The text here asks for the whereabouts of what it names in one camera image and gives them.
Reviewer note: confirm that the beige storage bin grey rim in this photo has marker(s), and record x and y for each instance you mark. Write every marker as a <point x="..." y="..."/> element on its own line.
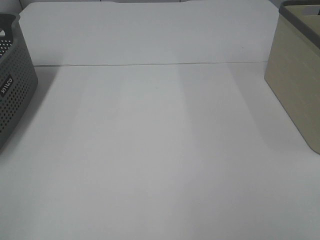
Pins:
<point x="293" y="67"/>

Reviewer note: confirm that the grey perforated plastic basket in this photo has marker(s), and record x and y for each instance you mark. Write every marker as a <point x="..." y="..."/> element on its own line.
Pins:
<point x="18" y="78"/>

